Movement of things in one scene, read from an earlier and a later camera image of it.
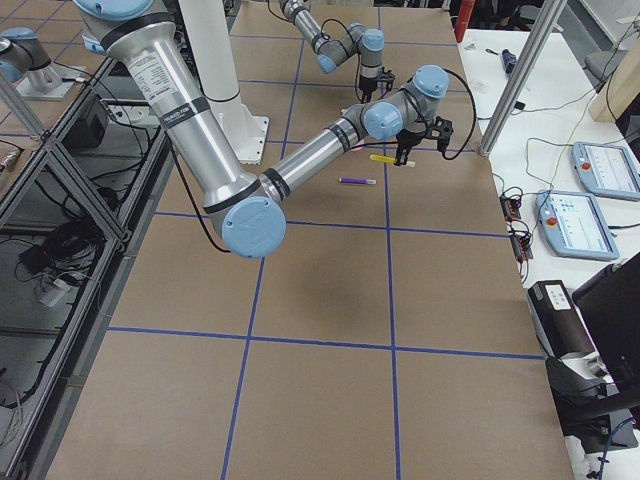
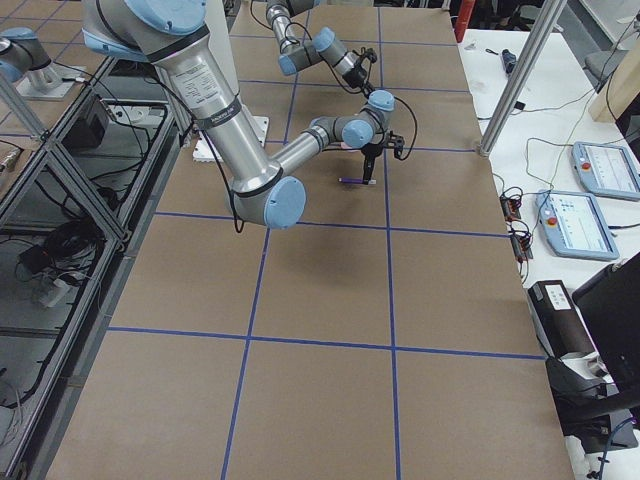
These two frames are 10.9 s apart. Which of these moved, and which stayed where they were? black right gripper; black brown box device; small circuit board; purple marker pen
Moved: black right gripper
Stayed: small circuit board; black brown box device; purple marker pen
